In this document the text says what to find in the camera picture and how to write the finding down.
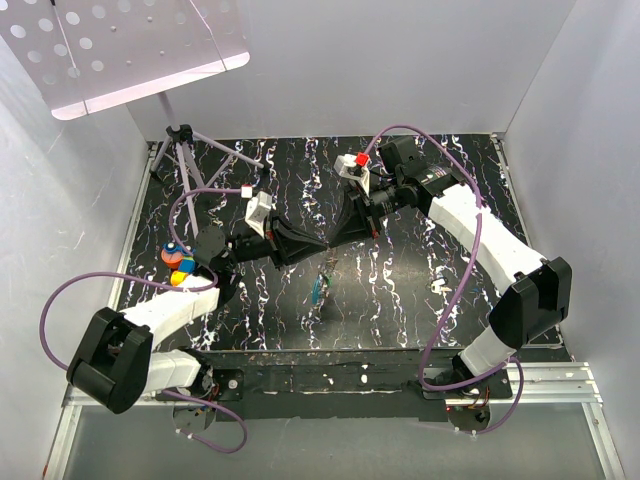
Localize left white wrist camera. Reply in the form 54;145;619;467
241;186;274;238

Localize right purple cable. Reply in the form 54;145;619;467
362;123;525;435

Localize perforated music stand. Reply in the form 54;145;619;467
1;1;250;219

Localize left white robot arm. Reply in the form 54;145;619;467
66;213;327;414

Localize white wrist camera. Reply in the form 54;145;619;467
241;186;274;238
334;153;370;196

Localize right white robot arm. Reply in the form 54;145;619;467
329;138;572;398

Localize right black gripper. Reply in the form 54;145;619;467
326;177;404;248

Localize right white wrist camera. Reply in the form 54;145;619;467
334;153;370;196

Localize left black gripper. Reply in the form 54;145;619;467
224;211;327;272

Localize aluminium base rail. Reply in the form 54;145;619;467
42;142;626;480

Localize colourful toy blocks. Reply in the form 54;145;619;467
160;241;196;287

